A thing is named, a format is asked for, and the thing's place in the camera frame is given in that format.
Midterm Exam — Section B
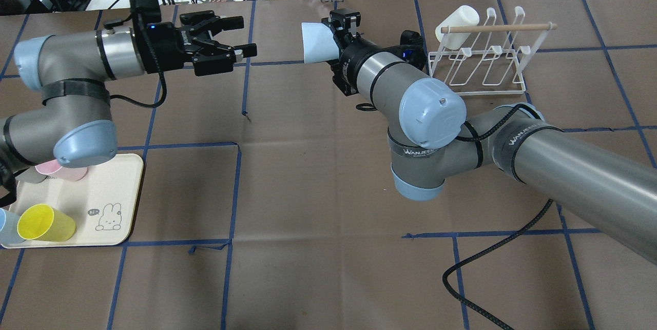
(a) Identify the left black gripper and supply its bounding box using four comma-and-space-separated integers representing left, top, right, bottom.
136, 10, 258, 76

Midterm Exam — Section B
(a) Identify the light blue plastic cup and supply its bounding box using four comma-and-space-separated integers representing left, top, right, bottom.
301, 22, 340, 64

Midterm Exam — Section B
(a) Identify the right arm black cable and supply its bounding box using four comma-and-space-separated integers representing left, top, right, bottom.
355, 103, 555, 330

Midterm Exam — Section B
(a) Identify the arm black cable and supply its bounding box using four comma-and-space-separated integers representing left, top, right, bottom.
109, 27, 168, 110
355, 103, 555, 330

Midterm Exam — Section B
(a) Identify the white plastic cup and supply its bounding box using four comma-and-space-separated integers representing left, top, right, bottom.
435, 5, 480, 51

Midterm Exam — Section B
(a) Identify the white wire cup rack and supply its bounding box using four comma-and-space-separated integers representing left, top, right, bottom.
428, 5, 558, 96

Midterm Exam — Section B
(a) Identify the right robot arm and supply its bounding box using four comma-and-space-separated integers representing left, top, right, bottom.
321, 9, 656, 263

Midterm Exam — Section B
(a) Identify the pink plastic cup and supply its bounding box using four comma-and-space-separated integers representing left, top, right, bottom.
35, 160, 88, 181

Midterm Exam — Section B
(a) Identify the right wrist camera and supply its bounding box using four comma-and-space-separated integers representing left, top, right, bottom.
399, 30, 427, 69

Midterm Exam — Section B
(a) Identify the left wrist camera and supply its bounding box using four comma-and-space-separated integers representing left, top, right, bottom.
129, 0, 162, 25

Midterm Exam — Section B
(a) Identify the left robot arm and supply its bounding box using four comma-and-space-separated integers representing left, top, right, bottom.
2, 7, 258, 207

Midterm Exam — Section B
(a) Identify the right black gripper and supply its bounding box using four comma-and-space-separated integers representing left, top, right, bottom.
321, 9, 375, 96

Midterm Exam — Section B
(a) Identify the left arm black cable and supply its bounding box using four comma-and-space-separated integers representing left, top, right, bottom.
109, 27, 168, 110

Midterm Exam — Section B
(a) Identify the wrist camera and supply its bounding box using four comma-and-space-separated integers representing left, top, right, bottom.
129, 0, 162, 25
399, 30, 427, 69

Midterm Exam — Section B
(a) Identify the grey plastic cup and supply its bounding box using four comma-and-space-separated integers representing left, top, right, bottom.
15, 168, 47, 184

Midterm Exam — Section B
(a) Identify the yellow plastic cup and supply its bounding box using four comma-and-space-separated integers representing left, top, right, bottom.
17, 204, 76, 243

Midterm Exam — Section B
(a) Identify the cream plastic tray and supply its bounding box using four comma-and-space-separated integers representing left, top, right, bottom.
2, 153, 144, 249

